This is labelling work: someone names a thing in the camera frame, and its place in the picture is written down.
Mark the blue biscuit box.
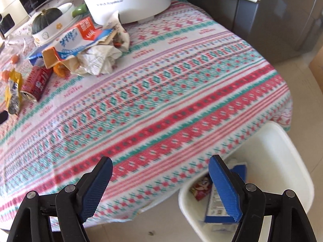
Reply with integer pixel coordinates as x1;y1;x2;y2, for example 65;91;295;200
204;160;247;224

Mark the yellow foil snack wrapper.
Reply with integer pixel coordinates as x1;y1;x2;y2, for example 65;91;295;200
5;69;23;115

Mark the red drink can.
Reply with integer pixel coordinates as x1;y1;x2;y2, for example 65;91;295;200
20;66;53;102

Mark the white paper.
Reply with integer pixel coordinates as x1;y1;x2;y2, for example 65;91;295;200
74;45;122;76

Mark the red white torn carton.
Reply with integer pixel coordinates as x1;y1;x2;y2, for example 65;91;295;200
49;17;113;74

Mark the white printed snack wrapper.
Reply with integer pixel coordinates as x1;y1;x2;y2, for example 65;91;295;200
103;10;130;52

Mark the white trash bin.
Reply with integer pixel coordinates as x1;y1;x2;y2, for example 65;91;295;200
178;121;314;241

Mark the patterned tablecloth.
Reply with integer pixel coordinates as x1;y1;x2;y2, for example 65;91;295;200
1;0;292;229

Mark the orange tangerine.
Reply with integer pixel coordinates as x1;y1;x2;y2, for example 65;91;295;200
1;70;10;82
11;55;20;65

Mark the lower cardboard box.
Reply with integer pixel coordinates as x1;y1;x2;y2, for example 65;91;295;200
309;47;323;92

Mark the grey refrigerator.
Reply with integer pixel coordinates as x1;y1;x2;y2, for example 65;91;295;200
187;0;322;63

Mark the white floral bowl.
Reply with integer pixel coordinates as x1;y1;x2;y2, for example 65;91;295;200
32;3;77;46

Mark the dark green pumpkin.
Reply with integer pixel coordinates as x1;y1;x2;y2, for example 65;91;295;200
32;8;62;34

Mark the green vegetable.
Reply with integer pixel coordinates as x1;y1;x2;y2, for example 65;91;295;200
72;3;89;18

